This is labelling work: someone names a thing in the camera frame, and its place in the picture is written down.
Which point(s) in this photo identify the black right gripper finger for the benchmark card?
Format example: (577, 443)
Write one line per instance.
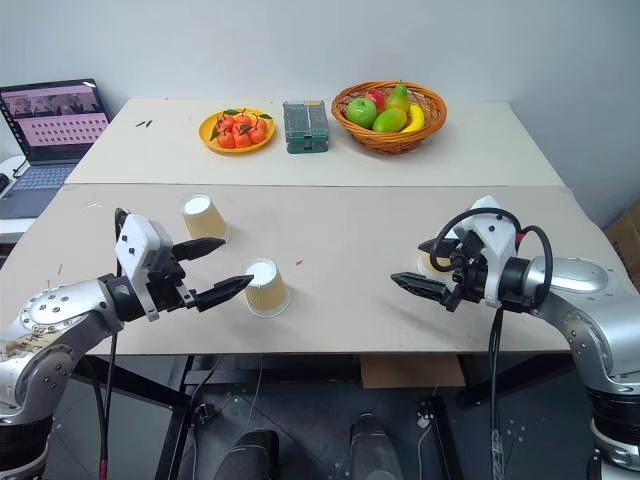
(420, 284)
(447, 246)

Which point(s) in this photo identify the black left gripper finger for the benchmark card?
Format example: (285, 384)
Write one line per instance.
(222, 291)
(200, 247)

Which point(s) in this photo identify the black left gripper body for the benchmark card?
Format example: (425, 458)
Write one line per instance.
(167, 290)

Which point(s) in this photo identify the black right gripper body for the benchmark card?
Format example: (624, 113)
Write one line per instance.
(470, 280)

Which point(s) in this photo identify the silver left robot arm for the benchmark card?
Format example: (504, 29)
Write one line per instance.
(60, 305)

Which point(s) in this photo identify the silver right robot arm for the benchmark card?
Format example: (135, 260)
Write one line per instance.
(575, 280)

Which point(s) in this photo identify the tan ribbed paper cup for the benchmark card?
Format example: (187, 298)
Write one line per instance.
(202, 220)
(425, 264)
(267, 295)

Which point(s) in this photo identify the flat cardboard sheet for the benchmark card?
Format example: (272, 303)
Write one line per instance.
(412, 371)

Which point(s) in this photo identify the yellow plate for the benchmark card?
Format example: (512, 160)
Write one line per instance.
(210, 140)

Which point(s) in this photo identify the orange toy tangerine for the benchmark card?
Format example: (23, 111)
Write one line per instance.
(225, 123)
(243, 120)
(225, 140)
(243, 140)
(260, 127)

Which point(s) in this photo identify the brown wicker basket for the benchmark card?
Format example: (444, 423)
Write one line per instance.
(385, 142)

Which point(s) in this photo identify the yellow toy banana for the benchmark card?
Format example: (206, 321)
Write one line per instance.
(415, 119)

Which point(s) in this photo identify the green toy mango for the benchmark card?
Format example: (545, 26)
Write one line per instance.
(390, 121)

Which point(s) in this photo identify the green clear-lid parts box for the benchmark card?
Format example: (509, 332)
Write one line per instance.
(305, 120)
(307, 146)

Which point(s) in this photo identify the green-red toy pear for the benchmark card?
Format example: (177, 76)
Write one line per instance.
(398, 98)

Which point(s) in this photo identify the green toy apple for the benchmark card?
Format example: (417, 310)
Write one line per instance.
(361, 112)

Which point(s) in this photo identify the brown cardboard box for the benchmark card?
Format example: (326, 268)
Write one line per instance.
(625, 240)

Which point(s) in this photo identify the red toy apple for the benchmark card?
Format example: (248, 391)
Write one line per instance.
(375, 97)

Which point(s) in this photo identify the dark rounded shape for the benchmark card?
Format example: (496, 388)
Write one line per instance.
(375, 450)
(250, 457)

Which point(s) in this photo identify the grey open laptop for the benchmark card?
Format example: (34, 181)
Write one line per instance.
(50, 125)

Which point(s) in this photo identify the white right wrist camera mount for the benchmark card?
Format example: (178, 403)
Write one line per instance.
(492, 235)

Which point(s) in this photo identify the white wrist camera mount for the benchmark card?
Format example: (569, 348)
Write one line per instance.
(134, 240)
(492, 235)

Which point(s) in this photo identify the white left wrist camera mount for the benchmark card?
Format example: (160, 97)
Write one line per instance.
(134, 240)

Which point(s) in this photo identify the black metal table frame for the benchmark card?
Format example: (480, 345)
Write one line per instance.
(175, 415)

